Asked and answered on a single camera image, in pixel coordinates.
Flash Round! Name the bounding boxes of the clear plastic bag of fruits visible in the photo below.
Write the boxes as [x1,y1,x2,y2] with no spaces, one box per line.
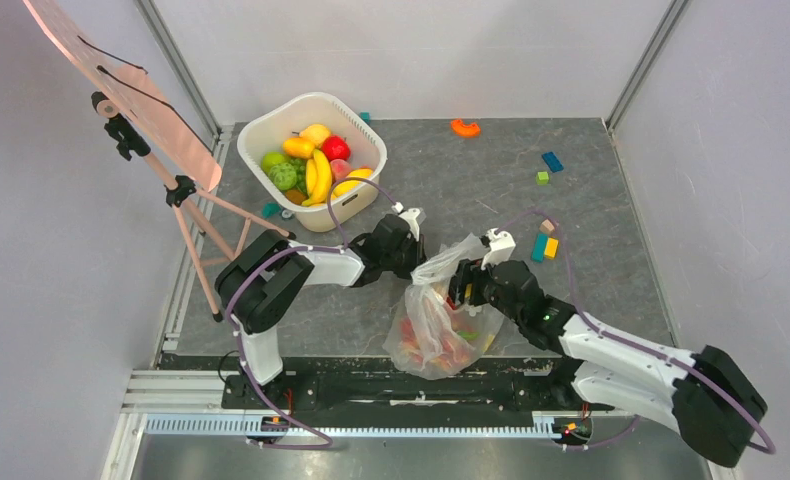
[384,234,505,380]

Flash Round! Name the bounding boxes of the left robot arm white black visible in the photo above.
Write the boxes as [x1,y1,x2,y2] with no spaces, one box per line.
[215,208,427,408]

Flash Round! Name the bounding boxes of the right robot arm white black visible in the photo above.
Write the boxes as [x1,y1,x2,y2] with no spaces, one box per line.
[448,260,768,468]

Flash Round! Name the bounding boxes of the fake peach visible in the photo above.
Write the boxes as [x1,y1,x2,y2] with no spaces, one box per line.
[330,159,353,182]

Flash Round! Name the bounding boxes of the yellow fake banana bunch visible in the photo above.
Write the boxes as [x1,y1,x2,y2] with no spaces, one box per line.
[302,149,333,207]

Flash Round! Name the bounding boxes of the red fake apple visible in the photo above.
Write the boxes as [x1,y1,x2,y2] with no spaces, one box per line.
[320,135,351,161]

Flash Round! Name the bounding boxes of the green fake custard apple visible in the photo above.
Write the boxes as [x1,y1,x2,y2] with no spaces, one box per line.
[268,162,298,192]

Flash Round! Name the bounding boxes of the orange yellow fake mango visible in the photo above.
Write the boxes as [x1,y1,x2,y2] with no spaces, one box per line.
[282,137,316,159]

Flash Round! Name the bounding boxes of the yellow teal toy block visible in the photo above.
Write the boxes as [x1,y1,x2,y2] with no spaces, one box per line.
[531,233,559,263]

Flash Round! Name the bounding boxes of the wooden toy cube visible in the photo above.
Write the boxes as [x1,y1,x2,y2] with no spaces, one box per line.
[539,219,557,236]

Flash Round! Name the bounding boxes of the white plastic basket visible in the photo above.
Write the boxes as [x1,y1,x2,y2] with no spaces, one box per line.
[237,92,388,232]

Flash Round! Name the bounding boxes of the teal toy piece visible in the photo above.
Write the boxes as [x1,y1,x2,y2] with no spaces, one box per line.
[261,203,282,219]

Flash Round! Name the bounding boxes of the blue toy brick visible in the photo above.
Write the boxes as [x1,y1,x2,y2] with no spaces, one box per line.
[542,151,564,173]

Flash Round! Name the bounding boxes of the orange curved toy block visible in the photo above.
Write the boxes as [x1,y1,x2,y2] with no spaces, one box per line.
[450,118,481,138]

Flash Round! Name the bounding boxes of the pink tripod stand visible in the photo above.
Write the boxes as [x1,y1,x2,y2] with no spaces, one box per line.
[91,91,296,322]

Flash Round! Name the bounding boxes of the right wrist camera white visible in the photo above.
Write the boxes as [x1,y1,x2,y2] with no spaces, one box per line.
[480,228,516,270]

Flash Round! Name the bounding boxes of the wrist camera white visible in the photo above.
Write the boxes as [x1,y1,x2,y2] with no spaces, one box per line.
[391,202,426,240]
[480,228,516,270]

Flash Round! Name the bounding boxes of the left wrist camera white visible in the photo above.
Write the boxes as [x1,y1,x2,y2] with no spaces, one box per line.
[391,202,426,240]

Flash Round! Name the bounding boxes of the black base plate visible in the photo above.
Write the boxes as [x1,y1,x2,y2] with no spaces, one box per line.
[221,357,616,412]

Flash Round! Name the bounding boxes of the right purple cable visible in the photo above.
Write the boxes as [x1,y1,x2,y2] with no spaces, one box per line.
[497,209,777,456]

